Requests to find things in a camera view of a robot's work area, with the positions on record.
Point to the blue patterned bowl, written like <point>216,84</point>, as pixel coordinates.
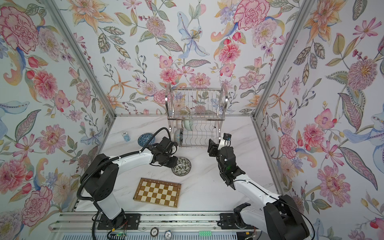
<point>146,139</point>

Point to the round gauge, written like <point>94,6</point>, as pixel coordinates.
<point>154,232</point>
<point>168,235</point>

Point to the round gauge right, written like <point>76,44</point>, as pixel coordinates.
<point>168,235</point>

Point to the dark petal pattern bowl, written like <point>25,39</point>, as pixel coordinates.
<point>178,136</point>

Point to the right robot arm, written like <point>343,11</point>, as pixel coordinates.
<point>276,215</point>

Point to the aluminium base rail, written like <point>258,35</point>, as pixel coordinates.
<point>174,221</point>

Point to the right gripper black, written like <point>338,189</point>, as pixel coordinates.
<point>213,149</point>

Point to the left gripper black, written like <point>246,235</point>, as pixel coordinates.
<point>174,162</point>

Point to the green connector block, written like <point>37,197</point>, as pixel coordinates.
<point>205,233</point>

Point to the mint green bowl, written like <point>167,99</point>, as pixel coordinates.
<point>188,125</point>

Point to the round gauge left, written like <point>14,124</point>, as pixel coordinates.
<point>154,232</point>

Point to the steel wire dish rack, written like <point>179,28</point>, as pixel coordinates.
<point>205,108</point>

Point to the wooden chessboard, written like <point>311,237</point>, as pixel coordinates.
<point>158,192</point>

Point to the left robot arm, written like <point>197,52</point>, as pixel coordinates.
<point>98,181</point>

